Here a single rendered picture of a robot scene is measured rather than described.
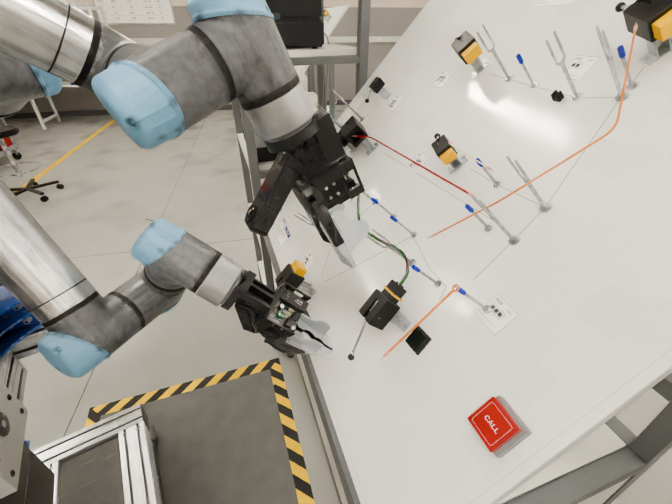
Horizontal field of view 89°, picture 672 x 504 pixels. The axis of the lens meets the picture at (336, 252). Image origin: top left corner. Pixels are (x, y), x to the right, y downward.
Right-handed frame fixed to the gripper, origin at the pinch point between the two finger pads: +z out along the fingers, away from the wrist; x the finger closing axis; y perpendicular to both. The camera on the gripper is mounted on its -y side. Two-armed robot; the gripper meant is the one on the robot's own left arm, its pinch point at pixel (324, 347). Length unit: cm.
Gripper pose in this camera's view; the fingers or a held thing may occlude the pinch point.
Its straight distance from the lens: 65.3
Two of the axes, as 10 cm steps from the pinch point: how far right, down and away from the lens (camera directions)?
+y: 5.1, -3.6, -7.8
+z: 7.9, 5.5, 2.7
